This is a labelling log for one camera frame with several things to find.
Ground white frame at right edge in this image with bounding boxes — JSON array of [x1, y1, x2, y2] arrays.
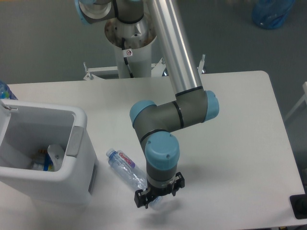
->
[[284, 82, 307, 124]]

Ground blue snack wrapper in bin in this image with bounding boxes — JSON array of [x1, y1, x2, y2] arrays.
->
[[30, 149, 54, 172]]

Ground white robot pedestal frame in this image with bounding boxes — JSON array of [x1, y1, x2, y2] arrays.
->
[[83, 14, 207, 81]]

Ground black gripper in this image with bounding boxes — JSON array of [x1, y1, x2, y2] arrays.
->
[[134, 172, 185, 209]]

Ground blue plastic bag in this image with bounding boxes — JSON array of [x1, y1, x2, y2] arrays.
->
[[251, 0, 295, 30]]

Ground white trash can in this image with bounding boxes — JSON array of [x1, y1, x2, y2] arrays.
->
[[0, 99, 98, 204]]

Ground clear plastic water bottle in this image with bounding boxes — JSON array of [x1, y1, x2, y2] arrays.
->
[[106, 148, 165, 210]]

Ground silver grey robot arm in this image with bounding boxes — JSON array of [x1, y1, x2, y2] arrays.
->
[[75, 0, 219, 207]]

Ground black device at table edge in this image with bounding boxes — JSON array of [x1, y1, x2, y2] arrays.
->
[[290, 194, 307, 219]]

